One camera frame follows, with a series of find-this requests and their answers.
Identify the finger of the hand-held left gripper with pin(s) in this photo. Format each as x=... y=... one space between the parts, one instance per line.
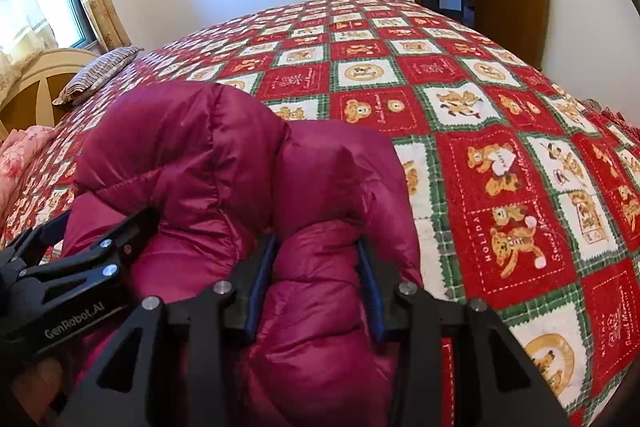
x=115 y=252
x=50 y=229

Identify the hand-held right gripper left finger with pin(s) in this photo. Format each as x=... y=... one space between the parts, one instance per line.
x=260 y=277

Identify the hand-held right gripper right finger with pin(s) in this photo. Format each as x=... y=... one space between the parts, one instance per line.
x=372 y=287

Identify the magenta down jacket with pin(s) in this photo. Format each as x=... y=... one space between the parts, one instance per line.
x=225 y=167

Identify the person's left hand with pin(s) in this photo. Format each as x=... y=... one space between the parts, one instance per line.
x=37 y=382

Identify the pink floral quilt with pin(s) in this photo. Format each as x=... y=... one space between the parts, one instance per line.
x=20 y=162

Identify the brown patterned pillow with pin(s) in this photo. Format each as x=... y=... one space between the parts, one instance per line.
x=100 y=74

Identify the red patchwork bear bedspread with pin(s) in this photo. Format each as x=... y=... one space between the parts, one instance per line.
x=475 y=157

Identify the cream wooden headboard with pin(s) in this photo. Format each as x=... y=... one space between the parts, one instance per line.
x=60 y=59

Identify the sheer white curtain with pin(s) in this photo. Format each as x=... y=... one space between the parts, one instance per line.
x=20 y=17

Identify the window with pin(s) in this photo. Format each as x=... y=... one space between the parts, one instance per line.
x=65 y=7

